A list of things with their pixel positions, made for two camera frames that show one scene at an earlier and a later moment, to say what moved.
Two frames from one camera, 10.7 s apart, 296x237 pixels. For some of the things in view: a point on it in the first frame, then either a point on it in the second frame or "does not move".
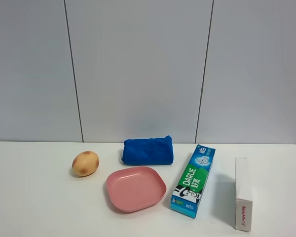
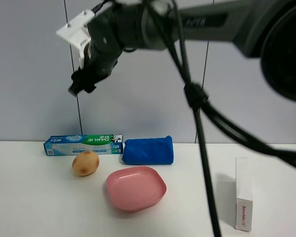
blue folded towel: (148, 151) does not move
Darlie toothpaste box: (189, 185) → (69, 145)
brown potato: (85, 163) does not move
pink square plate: (135, 188) does not move
